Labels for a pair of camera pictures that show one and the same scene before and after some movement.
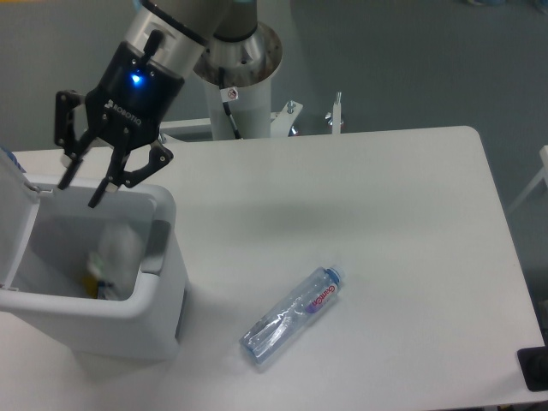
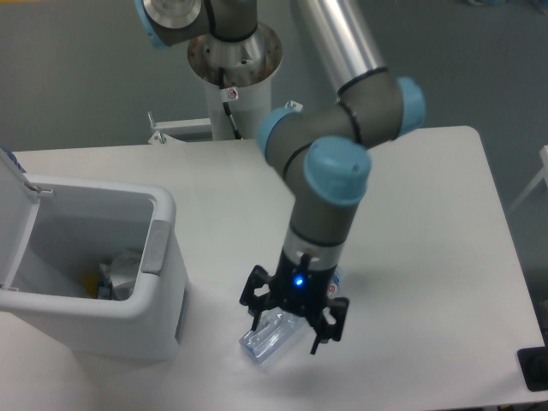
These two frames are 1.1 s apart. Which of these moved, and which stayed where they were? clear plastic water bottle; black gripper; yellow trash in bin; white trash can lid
Moved: black gripper
Stayed: clear plastic water bottle; white trash can lid; yellow trash in bin
